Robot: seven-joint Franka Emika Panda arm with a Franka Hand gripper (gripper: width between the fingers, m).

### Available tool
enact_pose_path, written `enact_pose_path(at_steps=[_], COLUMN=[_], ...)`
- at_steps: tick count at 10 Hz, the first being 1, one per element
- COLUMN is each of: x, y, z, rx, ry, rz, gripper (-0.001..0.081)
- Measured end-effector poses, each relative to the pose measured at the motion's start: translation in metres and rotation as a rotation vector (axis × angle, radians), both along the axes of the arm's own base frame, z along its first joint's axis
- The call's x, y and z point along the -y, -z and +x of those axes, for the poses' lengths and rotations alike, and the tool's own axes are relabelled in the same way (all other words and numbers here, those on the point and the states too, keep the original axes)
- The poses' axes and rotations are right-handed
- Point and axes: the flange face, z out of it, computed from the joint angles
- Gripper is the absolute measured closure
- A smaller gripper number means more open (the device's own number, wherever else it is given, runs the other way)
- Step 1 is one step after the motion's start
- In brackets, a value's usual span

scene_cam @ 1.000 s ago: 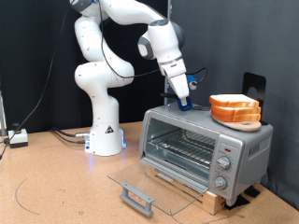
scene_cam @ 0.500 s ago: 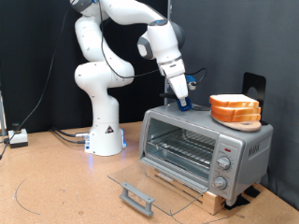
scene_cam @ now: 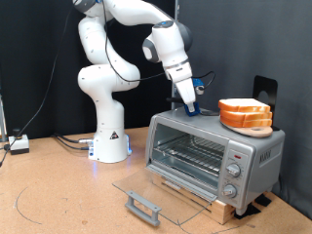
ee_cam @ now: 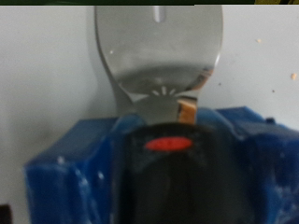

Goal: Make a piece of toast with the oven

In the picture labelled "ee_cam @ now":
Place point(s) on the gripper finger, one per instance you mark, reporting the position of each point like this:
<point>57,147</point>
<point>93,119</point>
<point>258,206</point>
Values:
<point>4,214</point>

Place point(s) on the silver toaster oven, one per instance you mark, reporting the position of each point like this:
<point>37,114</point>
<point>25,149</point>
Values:
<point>46,77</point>

